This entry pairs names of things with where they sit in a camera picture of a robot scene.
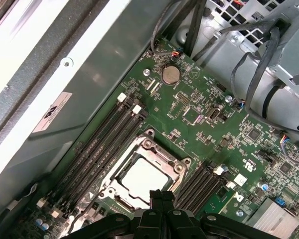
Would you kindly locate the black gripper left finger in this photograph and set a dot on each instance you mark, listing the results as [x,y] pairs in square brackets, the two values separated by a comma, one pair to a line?
[119,224]

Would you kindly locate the black RAM slot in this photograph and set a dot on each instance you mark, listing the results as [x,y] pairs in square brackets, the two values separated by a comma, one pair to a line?
[86,149]
[97,149]
[192,184]
[109,149]
[211,199]
[204,193]
[198,189]
[118,149]

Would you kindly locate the blue board connector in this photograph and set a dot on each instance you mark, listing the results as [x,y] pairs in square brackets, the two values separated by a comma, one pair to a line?
[280,201]

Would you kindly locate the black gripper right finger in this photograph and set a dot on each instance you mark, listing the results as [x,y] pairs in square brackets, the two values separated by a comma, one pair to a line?
[214,224]

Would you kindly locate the metal drive cage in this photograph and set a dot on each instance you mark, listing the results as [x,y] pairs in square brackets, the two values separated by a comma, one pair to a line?
[289,49]

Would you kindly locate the metal locking lever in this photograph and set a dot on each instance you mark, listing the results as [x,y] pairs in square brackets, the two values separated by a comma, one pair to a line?
[89,209]

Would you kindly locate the metal socket cover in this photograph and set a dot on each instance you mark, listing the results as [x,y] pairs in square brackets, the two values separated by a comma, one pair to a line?
[164,156]

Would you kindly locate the white case label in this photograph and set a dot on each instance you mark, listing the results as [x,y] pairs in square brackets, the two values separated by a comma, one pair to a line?
[53,112]

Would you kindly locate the silver CPU with green rim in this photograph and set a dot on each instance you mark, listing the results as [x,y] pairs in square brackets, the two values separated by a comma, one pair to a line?
[144,176]

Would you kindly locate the green motherboard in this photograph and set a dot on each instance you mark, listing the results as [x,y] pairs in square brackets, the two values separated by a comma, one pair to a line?
[209,139]

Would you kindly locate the CPU socket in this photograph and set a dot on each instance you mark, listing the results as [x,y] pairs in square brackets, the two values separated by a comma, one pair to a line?
[145,136]

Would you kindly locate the silver coin battery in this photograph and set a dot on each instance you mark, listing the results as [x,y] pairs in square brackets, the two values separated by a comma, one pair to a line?
[170,74]

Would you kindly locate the black PC case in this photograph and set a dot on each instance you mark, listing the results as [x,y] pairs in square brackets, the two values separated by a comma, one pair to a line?
[102,62]

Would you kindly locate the silver heat sink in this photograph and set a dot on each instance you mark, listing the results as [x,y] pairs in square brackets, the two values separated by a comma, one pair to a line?
[274,219]

